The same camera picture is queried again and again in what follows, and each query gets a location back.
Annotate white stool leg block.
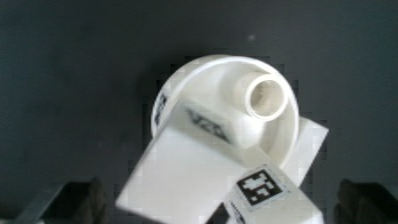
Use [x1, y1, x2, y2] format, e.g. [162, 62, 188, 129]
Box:
[169, 98, 266, 167]

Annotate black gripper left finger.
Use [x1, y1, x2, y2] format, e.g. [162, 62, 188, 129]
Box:
[11, 176, 112, 224]

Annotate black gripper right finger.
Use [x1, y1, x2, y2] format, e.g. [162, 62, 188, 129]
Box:
[334, 179, 398, 224]

